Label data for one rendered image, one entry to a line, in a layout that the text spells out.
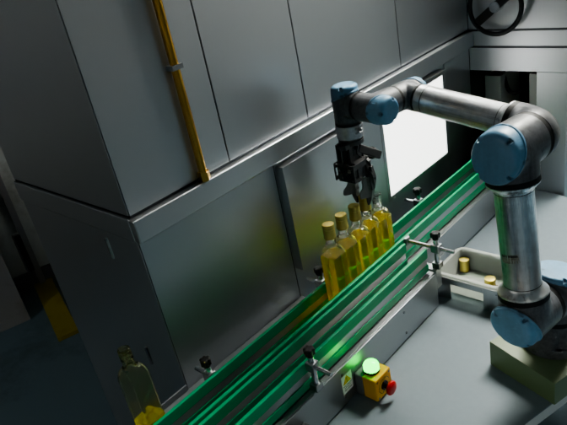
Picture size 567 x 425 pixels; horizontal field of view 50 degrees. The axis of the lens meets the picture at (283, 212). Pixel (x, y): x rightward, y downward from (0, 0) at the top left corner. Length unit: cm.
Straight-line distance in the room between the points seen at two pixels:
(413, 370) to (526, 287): 46
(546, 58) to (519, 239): 116
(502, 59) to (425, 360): 125
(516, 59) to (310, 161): 105
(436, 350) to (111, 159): 105
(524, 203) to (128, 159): 87
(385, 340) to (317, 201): 45
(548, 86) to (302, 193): 113
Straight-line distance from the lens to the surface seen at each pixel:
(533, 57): 249
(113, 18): 137
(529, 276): 148
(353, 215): 176
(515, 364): 173
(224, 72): 155
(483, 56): 257
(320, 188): 182
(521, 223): 142
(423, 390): 173
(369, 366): 166
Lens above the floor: 196
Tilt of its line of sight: 26 degrees down
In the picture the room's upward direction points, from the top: 12 degrees counter-clockwise
